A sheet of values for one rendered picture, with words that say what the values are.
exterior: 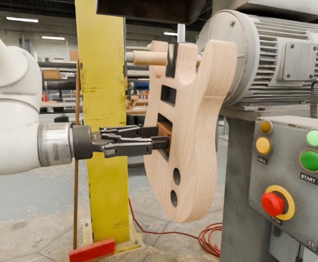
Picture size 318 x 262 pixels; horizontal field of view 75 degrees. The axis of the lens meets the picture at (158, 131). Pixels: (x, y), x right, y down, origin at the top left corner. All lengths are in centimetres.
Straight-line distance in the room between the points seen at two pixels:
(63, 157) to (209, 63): 32
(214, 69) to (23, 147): 36
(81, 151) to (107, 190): 113
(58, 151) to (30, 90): 15
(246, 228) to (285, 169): 44
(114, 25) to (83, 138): 109
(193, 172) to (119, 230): 140
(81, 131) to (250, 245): 66
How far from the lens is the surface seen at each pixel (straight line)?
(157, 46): 61
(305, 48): 64
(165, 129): 49
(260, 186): 47
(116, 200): 161
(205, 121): 38
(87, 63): 140
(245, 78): 54
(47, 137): 44
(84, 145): 44
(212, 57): 34
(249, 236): 83
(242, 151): 75
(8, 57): 49
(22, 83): 50
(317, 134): 38
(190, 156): 39
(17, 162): 45
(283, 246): 78
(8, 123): 46
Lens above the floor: 118
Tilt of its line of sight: 12 degrees down
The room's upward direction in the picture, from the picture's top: straight up
